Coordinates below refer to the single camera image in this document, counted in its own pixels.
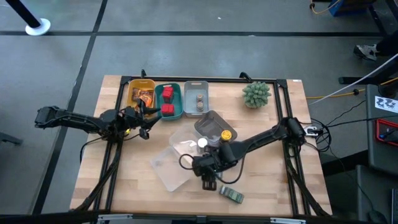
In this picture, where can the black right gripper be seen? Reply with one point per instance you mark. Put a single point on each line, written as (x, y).
(210, 165)

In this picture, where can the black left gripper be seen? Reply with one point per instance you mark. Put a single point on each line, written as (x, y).
(132, 119)

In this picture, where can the green glass spice jar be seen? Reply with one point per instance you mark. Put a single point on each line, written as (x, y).
(231, 194)

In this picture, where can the yellow-lidded dark jar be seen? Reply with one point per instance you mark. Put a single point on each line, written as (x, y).
(226, 135)

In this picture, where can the dark jar yellow lid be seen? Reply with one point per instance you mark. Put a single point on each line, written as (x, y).
(211, 127)

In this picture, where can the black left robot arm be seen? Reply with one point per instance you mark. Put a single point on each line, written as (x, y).
(77, 119)

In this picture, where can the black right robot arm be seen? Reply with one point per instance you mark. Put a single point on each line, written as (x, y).
(264, 137)

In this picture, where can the yellow plastic bin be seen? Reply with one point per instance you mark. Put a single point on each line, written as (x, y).
(143, 84)

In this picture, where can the teal plastic bin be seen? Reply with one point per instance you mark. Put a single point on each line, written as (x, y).
(178, 93)

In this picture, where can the clear plastic bin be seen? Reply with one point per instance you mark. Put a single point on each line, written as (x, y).
(183, 140)
(168, 174)

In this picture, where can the grey plastic bin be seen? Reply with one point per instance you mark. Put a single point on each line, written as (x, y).
(190, 99)

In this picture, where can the small brown-lidded jar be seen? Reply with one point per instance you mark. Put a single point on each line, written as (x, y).
(200, 106)
(199, 97)

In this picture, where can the green succulent plant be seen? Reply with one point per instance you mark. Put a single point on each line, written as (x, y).
(256, 95)

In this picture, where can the white power strip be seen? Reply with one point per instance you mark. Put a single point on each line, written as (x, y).
(311, 130)

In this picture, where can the dark chair foot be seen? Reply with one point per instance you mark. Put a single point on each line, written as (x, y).
(11, 138)

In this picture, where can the black equipment cart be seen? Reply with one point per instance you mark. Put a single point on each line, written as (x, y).
(371, 140)

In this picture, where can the red framed device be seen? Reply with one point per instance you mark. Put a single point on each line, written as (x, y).
(381, 132)

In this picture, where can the black desk leg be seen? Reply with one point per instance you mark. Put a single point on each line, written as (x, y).
(360, 80)

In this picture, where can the white paper marker tag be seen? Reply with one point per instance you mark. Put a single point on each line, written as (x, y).
(385, 104)

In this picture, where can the person's shoe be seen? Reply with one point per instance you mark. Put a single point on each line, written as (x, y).
(365, 51)

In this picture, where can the person's leg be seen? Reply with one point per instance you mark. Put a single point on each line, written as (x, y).
(388, 45)

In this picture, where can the blue box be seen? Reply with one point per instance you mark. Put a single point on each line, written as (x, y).
(351, 6)

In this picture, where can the black frame clamp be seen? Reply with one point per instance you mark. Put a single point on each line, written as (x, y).
(143, 73)
(245, 76)

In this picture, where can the black metal table frame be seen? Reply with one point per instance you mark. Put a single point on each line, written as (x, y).
(217, 79)

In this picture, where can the black post with white base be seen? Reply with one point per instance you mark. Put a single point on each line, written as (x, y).
(37, 27)

